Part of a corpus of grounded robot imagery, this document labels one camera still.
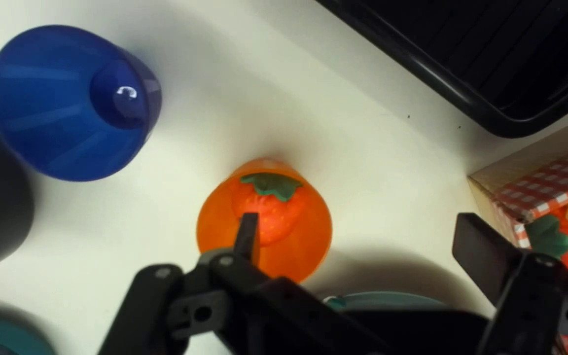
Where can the orange plastic cup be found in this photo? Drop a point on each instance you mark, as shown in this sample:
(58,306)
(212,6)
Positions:
(310,242)

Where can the grey-blue plate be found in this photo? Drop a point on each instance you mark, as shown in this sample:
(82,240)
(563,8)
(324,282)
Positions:
(389,300)

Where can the blue plastic cup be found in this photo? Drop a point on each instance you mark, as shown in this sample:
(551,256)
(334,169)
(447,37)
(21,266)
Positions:
(54,110)

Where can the teal toy pot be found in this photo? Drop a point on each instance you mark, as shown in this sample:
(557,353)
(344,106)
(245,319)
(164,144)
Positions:
(1,335)

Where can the red checkered basket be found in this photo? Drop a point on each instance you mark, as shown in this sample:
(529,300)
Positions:
(547,187)

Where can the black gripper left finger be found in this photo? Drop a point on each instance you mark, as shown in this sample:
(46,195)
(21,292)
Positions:
(153,302)

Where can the black plastic tray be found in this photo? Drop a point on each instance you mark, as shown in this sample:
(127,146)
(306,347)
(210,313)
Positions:
(494,59)

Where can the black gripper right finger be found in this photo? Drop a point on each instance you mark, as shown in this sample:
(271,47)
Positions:
(533,302)

